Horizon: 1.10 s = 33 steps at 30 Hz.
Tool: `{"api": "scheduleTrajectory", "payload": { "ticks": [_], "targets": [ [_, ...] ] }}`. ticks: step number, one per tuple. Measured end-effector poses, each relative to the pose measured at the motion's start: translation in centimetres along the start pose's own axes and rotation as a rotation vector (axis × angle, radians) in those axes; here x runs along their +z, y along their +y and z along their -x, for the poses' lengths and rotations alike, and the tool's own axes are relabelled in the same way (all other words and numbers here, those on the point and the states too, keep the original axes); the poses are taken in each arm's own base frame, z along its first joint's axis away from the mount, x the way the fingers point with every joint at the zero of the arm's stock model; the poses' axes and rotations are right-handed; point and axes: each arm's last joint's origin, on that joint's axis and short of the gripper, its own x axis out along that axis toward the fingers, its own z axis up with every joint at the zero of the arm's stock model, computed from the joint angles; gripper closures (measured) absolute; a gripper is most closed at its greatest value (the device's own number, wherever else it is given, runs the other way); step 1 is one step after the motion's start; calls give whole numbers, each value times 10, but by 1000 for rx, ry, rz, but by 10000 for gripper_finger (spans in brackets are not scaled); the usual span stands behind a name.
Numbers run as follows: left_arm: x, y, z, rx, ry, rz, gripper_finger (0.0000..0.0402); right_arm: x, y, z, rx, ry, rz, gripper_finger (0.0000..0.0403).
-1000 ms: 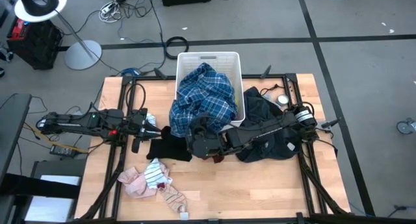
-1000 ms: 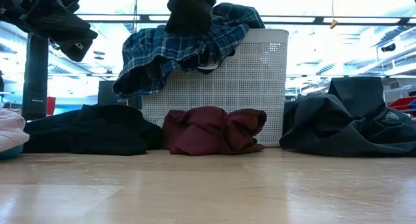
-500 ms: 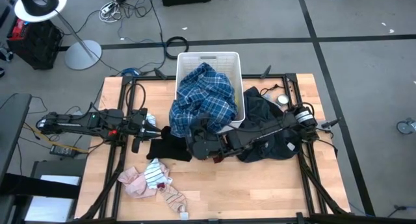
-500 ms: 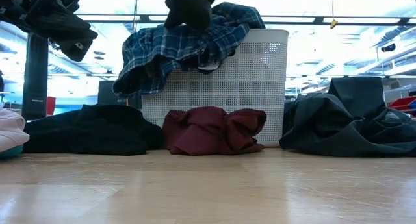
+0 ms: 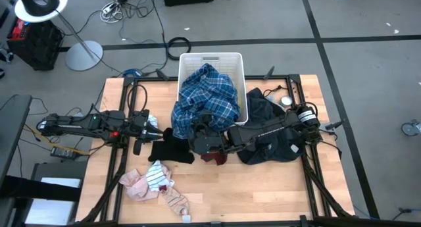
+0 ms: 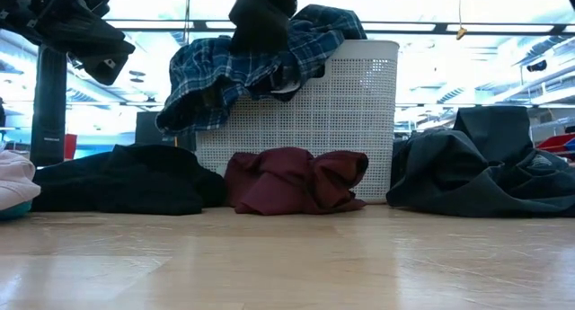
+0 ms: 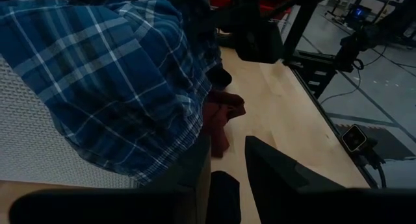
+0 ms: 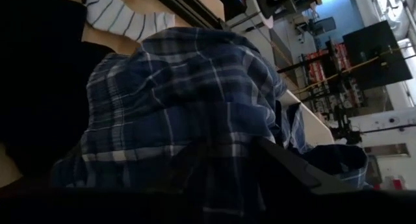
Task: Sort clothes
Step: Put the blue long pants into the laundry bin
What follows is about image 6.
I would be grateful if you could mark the blue plaid shirt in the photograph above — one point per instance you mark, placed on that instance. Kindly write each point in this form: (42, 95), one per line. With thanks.
(202, 85)

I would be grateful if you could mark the maroon garment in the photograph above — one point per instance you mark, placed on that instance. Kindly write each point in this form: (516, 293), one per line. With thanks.
(287, 179)

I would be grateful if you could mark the black garment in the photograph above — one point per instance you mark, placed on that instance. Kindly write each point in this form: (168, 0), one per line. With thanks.
(135, 179)

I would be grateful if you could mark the dark navy garment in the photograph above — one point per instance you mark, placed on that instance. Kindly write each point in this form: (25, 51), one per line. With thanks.
(471, 175)

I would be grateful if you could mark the pale pink garment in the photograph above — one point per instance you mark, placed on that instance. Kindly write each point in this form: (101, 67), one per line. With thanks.
(15, 179)

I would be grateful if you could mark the teal garment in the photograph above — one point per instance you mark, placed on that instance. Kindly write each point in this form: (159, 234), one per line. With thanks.
(11, 212)

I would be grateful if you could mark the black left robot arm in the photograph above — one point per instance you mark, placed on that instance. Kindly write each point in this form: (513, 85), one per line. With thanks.
(49, 112)

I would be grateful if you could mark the white plastic laundry basket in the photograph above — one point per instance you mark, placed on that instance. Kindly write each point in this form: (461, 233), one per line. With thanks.
(341, 121)

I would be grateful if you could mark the red panel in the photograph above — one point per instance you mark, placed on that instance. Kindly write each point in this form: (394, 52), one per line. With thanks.
(70, 146)

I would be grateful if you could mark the black ceiling device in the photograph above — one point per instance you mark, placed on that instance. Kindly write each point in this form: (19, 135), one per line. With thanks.
(537, 66)

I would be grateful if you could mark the red storage bin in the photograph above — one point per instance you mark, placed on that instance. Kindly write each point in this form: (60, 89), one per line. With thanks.
(554, 144)

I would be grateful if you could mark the blue storage bin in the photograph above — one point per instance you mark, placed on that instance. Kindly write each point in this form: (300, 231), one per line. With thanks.
(571, 144)

